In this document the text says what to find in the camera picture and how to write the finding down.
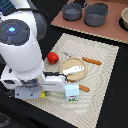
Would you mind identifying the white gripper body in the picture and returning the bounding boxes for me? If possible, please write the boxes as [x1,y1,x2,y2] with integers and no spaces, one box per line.
[0,72,67,99]

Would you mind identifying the red toy tomato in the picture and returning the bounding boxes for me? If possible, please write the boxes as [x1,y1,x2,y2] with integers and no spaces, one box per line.
[47,52,59,64]

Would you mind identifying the blue milk carton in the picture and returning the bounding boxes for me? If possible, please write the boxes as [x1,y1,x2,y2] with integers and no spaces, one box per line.
[65,83,80,101]

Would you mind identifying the yellow butter box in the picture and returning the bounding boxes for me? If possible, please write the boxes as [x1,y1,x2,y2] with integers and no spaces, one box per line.
[40,91,46,97]

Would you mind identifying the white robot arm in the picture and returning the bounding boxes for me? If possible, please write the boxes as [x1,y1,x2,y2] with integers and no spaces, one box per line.
[0,0,66,99]

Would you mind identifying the round wooden plate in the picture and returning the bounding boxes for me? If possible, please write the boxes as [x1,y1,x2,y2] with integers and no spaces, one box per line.
[59,57,87,81]

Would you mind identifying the beige woven placemat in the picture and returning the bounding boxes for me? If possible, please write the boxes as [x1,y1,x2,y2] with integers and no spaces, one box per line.
[31,32,120,128]

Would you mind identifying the small grey pot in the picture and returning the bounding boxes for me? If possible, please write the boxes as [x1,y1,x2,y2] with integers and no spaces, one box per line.
[62,2,82,21]

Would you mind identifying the large grey pot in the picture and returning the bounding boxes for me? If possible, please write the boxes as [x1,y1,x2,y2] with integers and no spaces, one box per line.
[84,2,110,27]

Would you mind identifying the pink brown mat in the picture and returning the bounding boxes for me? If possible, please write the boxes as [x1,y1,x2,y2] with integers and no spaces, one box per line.
[51,1,128,43]

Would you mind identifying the beige bowl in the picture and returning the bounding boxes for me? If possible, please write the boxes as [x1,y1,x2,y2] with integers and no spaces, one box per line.
[121,7,128,30]

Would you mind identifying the wooden handled fork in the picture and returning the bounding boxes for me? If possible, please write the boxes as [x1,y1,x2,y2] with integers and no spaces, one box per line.
[67,80,90,92]

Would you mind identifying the wooden handled knife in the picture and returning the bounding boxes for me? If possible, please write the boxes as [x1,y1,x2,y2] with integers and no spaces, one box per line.
[62,51,102,66]

